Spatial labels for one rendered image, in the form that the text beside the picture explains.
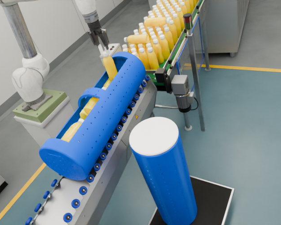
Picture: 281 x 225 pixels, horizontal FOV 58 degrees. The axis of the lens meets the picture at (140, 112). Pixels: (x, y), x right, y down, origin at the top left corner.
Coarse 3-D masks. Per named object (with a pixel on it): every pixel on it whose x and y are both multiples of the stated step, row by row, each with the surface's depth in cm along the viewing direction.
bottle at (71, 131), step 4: (76, 124) 139; (80, 124) 140; (72, 128) 136; (76, 128) 137; (68, 132) 135; (72, 132) 135; (64, 136) 133; (68, 136) 133; (72, 136) 134; (64, 140) 131; (68, 140) 132
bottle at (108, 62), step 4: (104, 56) 170; (108, 56) 171; (104, 60) 171; (108, 60) 170; (112, 60) 172; (104, 64) 172; (108, 64) 171; (112, 64) 173; (108, 68) 173; (112, 68) 174; (108, 72) 176; (112, 72) 176; (116, 72) 178; (108, 76) 180; (112, 76) 178
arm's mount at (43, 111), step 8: (56, 96) 192; (64, 96) 195; (48, 104) 186; (56, 104) 190; (16, 112) 190; (24, 112) 186; (32, 112) 183; (40, 112) 181; (48, 112) 185; (32, 120) 185; (40, 120) 180
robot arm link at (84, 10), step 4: (76, 0) 143; (80, 0) 142; (84, 0) 142; (88, 0) 143; (92, 0) 145; (76, 4) 147; (80, 4) 144; (84, 4) 144; (88, 4) 144; (92, 4) 146; (80, 8) 146; (84, 8) 145; (88, 8) 146; (92, 8) 147; (84, 12) 147; (88, 12) 147
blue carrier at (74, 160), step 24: (120, 72) 163; (144, 72) 180; (96, 96) 148; (120, 96) 155; (72, 120) 157; (96, 120) 138; (48, 144) 126; (72, 144) 126; (96, 144) 135; (72, 168) 130
